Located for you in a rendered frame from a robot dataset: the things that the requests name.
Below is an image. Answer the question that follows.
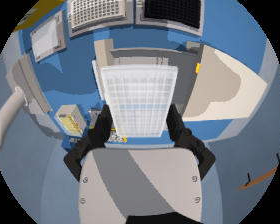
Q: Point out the blue bench mat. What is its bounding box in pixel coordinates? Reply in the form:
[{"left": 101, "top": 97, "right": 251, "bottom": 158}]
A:
[{"left": 18, "top": 0, "right": 267, "bottom": 141}]

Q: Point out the yellow open-top bin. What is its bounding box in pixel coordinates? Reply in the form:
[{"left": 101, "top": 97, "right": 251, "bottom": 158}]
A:
[{"left": 12, "top": 0, "right": 65, "bottom": 33}]

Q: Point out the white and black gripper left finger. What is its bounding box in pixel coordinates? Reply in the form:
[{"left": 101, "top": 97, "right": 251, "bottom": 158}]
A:
[{"left": 63, "top": 104, "right": 113, "bottom": 182}]

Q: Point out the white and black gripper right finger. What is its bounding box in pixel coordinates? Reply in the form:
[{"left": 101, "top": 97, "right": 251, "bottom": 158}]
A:
[{"left": 166, "top": 104, "right": 216, "bottom": 181}]

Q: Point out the blue open-top box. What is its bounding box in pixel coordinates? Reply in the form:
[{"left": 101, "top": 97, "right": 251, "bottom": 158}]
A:
[{"left": 61, "top": 128, "right": 89, "bottom": 152}]

